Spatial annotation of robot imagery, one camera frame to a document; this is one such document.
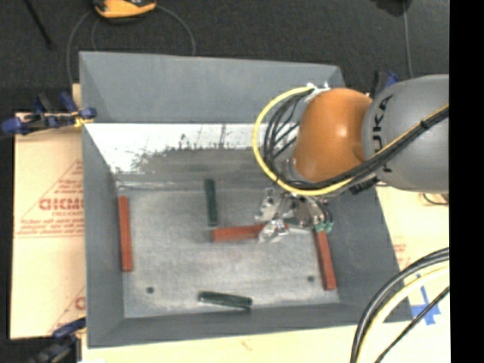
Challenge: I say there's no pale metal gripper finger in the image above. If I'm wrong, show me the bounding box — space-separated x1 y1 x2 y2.
255 188 280 223
258 219 290 244

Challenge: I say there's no red-brown flat block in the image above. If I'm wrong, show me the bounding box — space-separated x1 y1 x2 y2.
211 224 266 243
117 196 135 273
312 228 338 292

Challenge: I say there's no dark green flat block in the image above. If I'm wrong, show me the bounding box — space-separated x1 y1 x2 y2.
197 290 254 311
203 178 219 228

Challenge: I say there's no grey metal bin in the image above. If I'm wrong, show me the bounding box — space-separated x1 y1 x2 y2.
78 51 413 347

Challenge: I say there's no brown cardboard board, red print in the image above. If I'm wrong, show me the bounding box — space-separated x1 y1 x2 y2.
9 83 450 340

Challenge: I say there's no black cylinder on white bracket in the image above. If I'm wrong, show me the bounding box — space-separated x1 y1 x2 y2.
349 178 380 196

